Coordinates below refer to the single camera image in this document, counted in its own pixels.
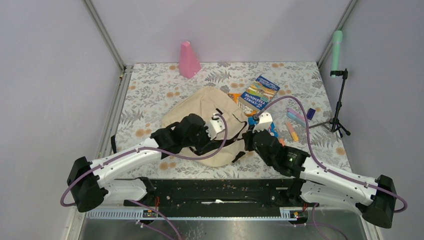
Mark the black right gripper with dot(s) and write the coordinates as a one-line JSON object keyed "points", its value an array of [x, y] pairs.
{"points": [[248, 137]]}

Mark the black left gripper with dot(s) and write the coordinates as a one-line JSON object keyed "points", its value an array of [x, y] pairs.
{"points": [[207, 140]]}

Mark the beige canvas backpack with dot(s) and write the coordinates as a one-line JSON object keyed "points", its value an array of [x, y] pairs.
{"points": [[198, 102]]}

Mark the dark blue treehouse book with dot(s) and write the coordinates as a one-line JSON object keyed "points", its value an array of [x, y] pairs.
{"points": [[259, 94]]}

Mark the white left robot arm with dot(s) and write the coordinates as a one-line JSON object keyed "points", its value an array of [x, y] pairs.
{"points": [[91, 184]]}

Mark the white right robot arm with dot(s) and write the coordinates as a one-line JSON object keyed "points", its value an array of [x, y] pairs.
{"points": [[371, 198]]}

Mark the orange highlighter pen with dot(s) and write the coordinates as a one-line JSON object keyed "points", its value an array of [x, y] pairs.
{"points": [[281, 141]]}

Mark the light blue paperback book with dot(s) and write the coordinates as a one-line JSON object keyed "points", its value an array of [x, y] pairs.
{"points": [[271, 127]]}

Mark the yellow highlighter pen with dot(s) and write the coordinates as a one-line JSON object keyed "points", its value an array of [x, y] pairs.
{"points": [[291, 131]]}

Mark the pink highlighter pen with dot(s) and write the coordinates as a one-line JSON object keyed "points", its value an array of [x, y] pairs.
{"points": [[295, 113]]}

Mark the light blue highlighter pen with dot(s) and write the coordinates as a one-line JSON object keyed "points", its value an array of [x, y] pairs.
{"points": [[296, 119]]}

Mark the orange paperback book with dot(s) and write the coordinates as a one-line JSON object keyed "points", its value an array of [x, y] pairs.
{"points": [[247, 111]]}

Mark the purple toy brick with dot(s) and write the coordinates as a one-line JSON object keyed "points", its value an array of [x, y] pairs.
{"points": [[310, 113]]}

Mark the pink cone block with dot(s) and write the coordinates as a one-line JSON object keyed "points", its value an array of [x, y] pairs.
{"points": [[189, 64]]}

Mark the black tripod stand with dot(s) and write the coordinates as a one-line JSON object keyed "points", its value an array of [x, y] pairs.
{"points": [[334, 125]]}

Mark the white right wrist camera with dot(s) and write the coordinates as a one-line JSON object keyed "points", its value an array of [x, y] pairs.
{"points": [[263, 123]]}

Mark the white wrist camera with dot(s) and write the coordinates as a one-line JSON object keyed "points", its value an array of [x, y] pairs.
{"points": [[215, 125], [263, 123]]}

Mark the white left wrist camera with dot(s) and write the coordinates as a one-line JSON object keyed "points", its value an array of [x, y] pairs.
{"points": [[215, 125]]}

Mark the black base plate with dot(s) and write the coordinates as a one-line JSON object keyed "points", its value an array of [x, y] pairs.
{"points": [[267, 192]]}

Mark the aluminium cable duct rail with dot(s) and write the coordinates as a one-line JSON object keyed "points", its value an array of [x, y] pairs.
{"points": [[261, 214]]}

